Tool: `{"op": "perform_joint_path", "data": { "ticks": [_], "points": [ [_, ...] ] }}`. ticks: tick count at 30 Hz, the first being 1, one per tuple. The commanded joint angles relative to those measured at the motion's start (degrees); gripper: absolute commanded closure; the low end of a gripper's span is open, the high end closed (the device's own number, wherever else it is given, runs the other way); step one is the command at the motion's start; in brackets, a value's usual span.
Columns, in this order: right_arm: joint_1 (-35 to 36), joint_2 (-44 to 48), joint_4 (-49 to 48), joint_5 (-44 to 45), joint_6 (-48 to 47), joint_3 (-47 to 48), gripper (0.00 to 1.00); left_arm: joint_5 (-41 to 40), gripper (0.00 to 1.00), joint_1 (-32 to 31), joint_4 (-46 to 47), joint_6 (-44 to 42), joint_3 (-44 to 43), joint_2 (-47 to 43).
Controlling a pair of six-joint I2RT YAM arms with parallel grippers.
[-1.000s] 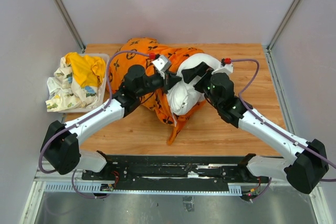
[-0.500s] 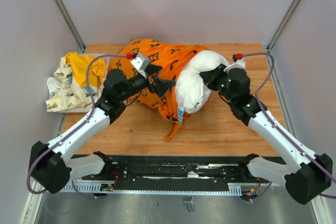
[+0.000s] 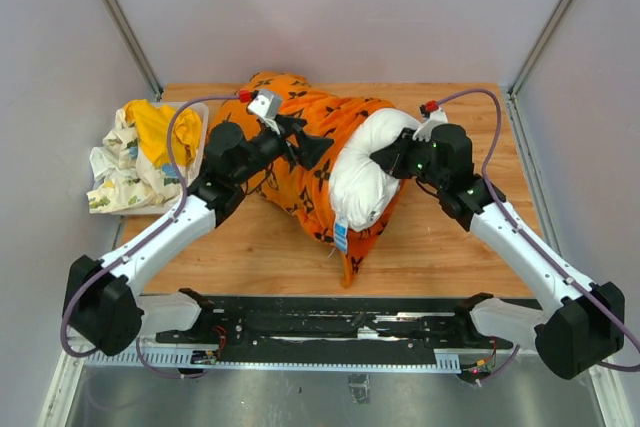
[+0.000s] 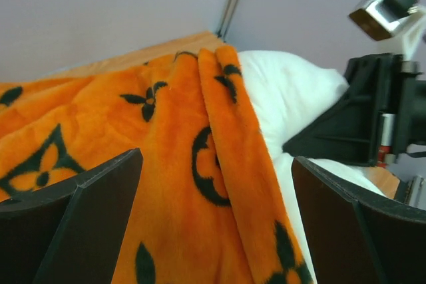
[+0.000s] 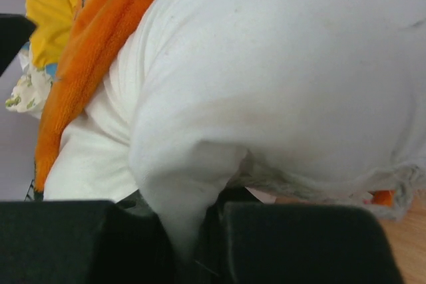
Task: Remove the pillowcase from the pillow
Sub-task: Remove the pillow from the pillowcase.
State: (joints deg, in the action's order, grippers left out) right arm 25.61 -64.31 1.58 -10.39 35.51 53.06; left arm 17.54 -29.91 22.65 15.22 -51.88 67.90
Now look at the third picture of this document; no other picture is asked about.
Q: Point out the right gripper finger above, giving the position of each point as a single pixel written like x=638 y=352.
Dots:
x=406 y=136
x=389 y=160

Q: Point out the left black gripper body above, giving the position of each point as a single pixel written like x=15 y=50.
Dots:
x=269 y=147

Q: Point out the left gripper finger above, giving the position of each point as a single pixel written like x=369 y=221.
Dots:
x=311 y=149
x=290 y=125

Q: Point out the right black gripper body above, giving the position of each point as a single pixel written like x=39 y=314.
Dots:
x=417 y=157

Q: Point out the white pillow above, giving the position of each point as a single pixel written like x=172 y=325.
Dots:
x=359 y=189

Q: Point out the orange black-patterned plush pillowcase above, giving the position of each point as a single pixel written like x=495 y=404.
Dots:
x=303 y=193

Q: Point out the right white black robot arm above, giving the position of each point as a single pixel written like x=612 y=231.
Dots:
x=577 y=322

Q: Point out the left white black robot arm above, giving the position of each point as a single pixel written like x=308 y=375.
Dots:
x=104 y=300

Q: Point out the blue white pillow label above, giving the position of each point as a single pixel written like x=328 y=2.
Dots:
x=341 y=229

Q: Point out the white plastic bin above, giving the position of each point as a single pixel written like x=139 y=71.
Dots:
x=200 y=147

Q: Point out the yellow and white floral cloth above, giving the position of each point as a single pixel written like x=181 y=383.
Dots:
x=135 y=162

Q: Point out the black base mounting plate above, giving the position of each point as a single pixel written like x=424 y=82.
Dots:
x=418 y=321

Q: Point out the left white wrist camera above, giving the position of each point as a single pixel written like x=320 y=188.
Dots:
x=265 y=106

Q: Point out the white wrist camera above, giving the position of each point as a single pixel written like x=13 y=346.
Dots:
x=430 y=122
x=265 y=106

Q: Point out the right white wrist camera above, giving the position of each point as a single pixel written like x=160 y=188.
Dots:
x=430 y=122

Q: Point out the grey slotted cable duct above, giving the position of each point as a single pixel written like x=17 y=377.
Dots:
x=299 y=357

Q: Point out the right aluminium corner post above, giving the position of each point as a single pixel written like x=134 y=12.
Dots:
x=550 y=28

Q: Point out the aluminium corner post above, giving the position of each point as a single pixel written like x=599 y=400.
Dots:
x=140 y=59
x=550 y=28

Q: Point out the left aluminium corner post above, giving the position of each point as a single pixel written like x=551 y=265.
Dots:
x=140 y=59

